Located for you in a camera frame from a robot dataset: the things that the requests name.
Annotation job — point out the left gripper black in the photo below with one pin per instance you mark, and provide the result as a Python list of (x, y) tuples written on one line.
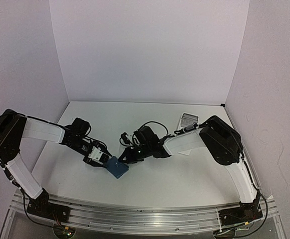
[(101, 147)]

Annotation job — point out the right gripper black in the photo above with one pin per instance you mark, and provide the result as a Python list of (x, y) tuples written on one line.
[(130, 159)]

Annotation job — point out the blue leather card holder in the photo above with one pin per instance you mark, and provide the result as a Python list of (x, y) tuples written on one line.
[(116, 168)]

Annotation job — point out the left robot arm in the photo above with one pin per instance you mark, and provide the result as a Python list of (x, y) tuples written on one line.
[(14, 127)]

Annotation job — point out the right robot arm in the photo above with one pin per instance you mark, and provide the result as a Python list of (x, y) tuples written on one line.
[(224, 145)]

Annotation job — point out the stack of cards in tray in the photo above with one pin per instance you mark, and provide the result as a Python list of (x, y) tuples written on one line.
[(188, 119)]

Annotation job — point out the white plastic tray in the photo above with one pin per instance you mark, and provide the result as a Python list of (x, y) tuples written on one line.
[(188, 128)]

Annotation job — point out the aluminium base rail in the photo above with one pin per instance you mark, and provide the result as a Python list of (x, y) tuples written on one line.
[(134, 220)]

